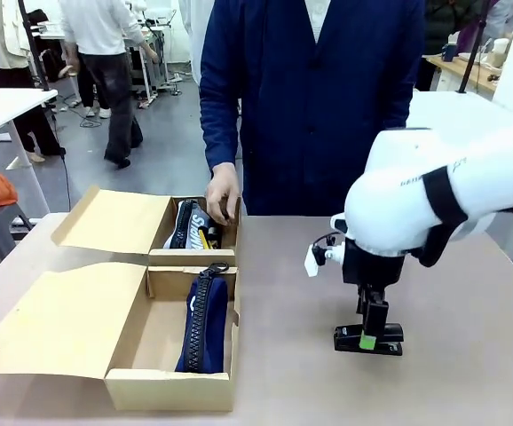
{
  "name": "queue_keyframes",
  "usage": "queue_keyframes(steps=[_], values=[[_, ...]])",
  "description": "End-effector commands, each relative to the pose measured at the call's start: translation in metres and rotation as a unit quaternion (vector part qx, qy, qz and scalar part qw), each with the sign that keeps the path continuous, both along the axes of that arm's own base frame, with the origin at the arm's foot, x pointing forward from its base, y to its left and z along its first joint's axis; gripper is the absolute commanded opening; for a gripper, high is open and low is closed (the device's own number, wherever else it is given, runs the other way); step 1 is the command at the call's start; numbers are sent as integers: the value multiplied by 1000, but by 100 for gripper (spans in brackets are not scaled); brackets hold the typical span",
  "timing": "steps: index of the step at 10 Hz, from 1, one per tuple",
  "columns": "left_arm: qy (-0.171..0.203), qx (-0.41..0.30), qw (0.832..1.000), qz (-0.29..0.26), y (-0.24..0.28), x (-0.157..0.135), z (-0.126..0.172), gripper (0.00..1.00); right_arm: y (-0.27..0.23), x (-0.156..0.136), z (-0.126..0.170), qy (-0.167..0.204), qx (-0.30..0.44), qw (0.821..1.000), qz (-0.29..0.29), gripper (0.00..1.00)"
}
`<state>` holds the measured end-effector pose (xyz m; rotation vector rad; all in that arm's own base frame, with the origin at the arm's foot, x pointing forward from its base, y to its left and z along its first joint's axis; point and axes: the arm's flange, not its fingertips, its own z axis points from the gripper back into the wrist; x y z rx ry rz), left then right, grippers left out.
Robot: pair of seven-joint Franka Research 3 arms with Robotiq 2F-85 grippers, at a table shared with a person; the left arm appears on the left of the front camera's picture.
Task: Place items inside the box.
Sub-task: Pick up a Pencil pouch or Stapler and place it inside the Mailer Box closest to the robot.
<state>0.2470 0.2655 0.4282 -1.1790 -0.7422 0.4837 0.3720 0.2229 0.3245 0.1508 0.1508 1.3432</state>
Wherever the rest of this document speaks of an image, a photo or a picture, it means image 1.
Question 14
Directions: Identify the cardboard box with open lid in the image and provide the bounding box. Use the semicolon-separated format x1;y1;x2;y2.
0;261;241;412
51;185;243;268

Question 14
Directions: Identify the person's right hand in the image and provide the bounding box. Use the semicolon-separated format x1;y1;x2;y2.
204;162;241;226

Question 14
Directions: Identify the navy blue zipper pouch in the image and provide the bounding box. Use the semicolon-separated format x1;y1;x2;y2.
175;262;231;375

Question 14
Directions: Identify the bystander in beige jacket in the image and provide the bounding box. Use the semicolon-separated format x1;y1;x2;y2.
0;0;67;163

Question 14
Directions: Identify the black stapler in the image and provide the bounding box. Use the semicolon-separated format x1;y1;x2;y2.
334;323;405;357

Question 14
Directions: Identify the person's right forearm blue sleeve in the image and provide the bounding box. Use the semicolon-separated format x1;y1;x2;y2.
199;88;244;178

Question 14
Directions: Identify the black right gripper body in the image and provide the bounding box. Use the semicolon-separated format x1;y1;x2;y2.
343;238;406;312

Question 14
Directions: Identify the white paper cup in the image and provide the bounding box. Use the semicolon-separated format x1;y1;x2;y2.
490;38;511;67

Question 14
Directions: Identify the wooden side table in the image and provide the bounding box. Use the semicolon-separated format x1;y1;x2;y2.
422;52;502;95

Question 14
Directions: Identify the black floor cable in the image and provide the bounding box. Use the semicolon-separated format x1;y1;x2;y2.
51;106;74;214

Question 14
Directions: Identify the black tripod pole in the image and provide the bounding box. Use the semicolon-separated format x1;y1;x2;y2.
18;0;59;114

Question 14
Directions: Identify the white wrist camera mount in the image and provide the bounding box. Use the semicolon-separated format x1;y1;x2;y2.
304;212;347;279

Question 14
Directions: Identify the grey Campus pencil case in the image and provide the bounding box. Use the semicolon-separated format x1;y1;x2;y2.
162;199;223;250

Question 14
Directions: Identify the bystander in white shirt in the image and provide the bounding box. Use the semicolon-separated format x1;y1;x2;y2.
59;0;160;170

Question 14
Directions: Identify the person in blue coat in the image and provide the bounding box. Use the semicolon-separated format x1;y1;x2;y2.
198;0;426;217

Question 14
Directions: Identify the black stand pole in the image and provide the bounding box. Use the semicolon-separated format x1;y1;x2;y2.
457;0;492;94

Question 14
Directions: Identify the white table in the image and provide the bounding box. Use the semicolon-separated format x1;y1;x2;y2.
0;87;59;214

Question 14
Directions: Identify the bystander in dark jacket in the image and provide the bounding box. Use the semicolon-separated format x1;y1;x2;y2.
422;0;484;57

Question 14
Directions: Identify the white equipment rack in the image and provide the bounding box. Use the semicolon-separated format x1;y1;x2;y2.
122;0;185;108

